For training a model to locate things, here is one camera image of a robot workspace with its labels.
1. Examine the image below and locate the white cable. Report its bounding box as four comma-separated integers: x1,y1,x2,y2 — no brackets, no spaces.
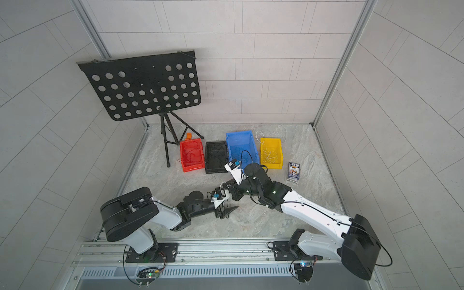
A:
255,129,287,164

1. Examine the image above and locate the blue card box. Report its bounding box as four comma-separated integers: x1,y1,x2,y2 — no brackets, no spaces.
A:
288,162,300,182

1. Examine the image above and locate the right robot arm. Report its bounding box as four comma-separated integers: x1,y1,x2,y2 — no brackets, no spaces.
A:
224,159,383,280

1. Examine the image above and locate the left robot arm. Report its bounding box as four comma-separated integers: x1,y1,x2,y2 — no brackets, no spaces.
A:
100,187,238,254

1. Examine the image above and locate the black plastic bin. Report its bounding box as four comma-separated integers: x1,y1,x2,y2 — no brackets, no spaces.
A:
205,141,228,174

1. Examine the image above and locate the blue plastic bin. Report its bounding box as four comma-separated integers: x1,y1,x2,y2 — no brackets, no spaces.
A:
226,130,261,169

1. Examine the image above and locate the yellow plastic bin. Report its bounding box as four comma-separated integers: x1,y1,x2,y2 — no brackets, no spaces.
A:
259,137,283,169

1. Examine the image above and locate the red plastic bin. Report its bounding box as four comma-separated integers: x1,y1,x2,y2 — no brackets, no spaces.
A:
180,138,205,172

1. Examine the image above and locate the left controller board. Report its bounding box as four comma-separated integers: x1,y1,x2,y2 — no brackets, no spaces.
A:
136,267,161,287

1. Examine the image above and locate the controller board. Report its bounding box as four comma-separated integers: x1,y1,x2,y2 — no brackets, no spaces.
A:
293,263,314,283
136,267,161,287

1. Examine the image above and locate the right controller board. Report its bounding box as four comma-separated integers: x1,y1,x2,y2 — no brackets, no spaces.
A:
293,263,314,283

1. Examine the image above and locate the black perforated music stand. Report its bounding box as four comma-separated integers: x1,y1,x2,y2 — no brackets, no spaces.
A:
77,51,201,146

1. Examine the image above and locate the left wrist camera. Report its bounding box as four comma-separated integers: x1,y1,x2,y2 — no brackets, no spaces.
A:
211,187,230,209

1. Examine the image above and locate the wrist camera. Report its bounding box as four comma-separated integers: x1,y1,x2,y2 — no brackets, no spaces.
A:
224,159,243,185
211,187,230,209

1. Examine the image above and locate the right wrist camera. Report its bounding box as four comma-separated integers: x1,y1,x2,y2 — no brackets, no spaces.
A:
224,159,243,185

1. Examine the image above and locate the aluminium rail frame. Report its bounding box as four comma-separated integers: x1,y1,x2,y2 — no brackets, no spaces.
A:
68,237,385,290

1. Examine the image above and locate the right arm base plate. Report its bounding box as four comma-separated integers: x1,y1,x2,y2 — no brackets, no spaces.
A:
267,241,324,262

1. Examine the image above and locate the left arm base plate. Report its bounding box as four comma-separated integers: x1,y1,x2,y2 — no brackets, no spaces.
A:
124,243,180,263

